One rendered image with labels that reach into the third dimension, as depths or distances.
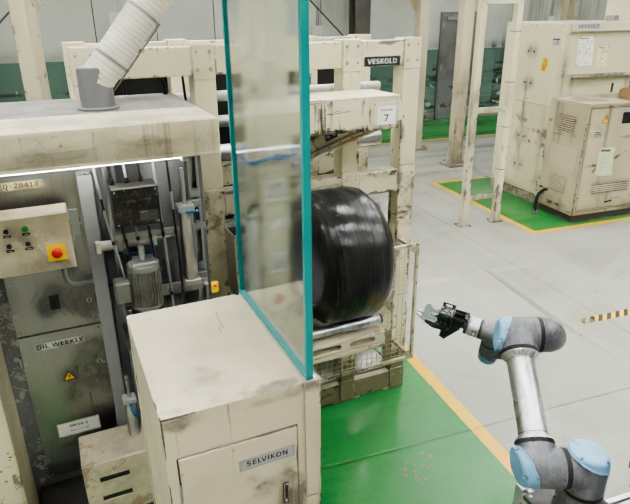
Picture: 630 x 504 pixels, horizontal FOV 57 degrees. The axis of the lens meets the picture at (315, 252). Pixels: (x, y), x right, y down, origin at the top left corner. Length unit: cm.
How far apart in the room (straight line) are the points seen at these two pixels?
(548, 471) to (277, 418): 80
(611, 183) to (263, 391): 595
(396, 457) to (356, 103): 178
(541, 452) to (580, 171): 506
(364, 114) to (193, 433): 159
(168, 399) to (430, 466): 194
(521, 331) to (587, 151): 480
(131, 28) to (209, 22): 897
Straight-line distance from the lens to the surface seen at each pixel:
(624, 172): 713
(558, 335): 206
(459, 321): 235
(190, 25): 1115
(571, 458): 191
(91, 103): 227
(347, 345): 246
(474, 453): 330
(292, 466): 162
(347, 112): 253
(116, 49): 226
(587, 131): 663
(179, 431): 144
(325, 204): 227
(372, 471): 312
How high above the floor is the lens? 212
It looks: 22 degrees down
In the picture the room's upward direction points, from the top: 1 degrees counter-clockwise
